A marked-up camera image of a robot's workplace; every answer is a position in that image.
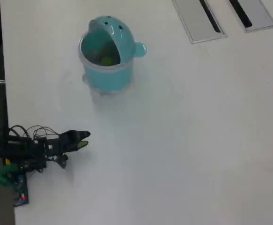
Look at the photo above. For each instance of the teal whale-shaped bin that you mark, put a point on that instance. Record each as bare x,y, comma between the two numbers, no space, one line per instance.
108,72

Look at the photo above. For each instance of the blue circuit board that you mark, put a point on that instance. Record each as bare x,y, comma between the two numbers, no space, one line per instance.
20,189

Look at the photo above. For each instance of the green block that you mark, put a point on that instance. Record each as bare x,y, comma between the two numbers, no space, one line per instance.
107,61

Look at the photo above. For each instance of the green table clamp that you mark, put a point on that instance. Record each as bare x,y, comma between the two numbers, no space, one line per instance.
0,174

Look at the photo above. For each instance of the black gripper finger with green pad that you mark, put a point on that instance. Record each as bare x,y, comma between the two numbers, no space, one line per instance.
76,135
82,144

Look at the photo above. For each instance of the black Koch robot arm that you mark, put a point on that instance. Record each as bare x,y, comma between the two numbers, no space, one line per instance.
14,147

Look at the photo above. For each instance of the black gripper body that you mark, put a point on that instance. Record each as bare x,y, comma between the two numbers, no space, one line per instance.
55,147

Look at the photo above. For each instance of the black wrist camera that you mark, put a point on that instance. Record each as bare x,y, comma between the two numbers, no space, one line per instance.
62,161

